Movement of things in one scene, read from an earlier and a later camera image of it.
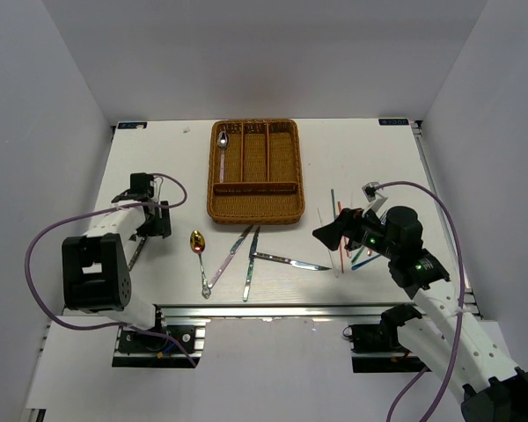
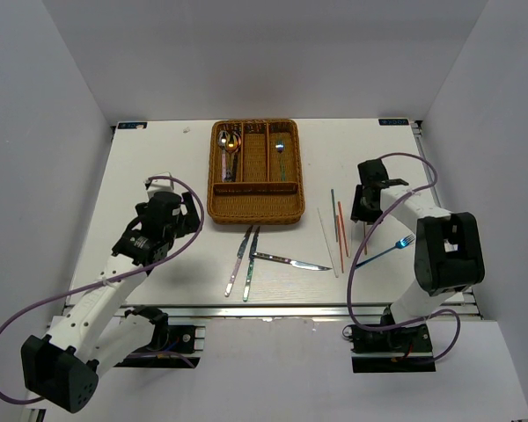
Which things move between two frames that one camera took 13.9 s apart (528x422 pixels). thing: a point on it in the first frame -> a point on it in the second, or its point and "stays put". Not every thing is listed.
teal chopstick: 333,202 stays put
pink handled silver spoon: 223,141 stays put
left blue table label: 132,125 stays put
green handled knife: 251,265 stays put
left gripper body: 156,226 -> 187,222
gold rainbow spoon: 198,243 -> 232,143
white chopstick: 330,254 stays put
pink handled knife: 223,265 -> 240,255
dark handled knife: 282,259 stays put
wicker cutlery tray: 263,174 stays put
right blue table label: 402,121 stays put
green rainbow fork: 357,254 -> 280,145
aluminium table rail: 243,314 stays put
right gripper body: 364,232 -> 360,212
